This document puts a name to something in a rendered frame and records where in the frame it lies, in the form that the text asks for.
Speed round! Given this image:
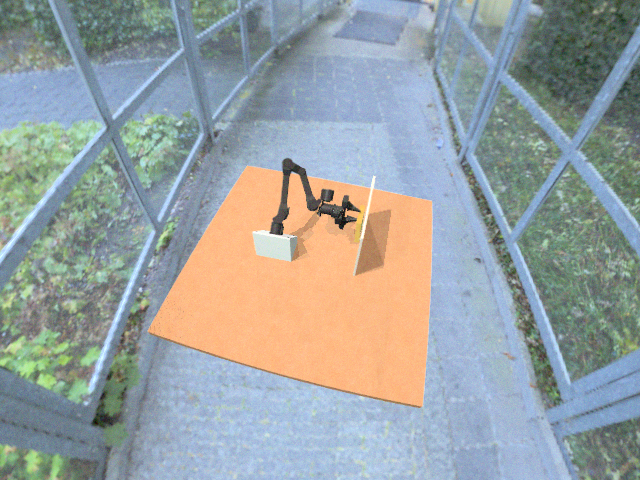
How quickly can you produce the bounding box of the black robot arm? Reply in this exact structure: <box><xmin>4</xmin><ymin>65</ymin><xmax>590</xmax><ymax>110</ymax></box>
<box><xmin>269</xmin><ymin>158</ymin><xmax>342</xmax><ymax>235</ymax></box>

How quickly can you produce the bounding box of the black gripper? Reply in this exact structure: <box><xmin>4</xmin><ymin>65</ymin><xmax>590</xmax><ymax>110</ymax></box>
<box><xmin>329</xmin><ymin>195</ymin><xmax>361</xmax><ymax>230</ymax></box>

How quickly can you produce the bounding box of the yellow picture frame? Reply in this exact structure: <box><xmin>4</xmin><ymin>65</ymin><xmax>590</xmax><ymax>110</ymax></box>
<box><xmin>354</xmin><ymin>205</ymin><xmax>365</xmax><ymax>243</ymax></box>

